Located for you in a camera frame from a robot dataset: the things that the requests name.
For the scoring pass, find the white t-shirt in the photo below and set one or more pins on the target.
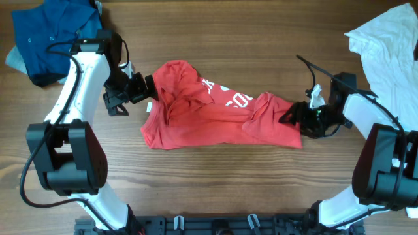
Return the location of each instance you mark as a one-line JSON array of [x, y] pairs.
[[386, 46]]

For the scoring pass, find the blue folded shirt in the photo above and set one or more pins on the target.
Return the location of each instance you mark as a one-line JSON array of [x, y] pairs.
[[52, 22]]

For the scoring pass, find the black folded garment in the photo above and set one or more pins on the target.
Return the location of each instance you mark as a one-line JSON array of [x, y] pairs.
[[42, 80]]

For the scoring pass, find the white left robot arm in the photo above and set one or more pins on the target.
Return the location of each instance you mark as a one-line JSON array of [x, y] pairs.
[[64, 150]]

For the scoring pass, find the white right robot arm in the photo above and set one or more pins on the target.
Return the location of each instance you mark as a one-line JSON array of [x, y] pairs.
[[385, 176]]

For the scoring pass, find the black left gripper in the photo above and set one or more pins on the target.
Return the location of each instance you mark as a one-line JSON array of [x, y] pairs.
[[140, 93]]

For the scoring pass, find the red t-shirt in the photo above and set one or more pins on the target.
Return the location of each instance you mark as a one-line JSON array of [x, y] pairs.
[[193, 111]]

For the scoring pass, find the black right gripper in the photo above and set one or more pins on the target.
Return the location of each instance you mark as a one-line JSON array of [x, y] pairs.
[[298, 114]]

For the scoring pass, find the grey folded garment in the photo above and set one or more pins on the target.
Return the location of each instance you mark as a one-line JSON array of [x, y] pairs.
[[14, 60]]

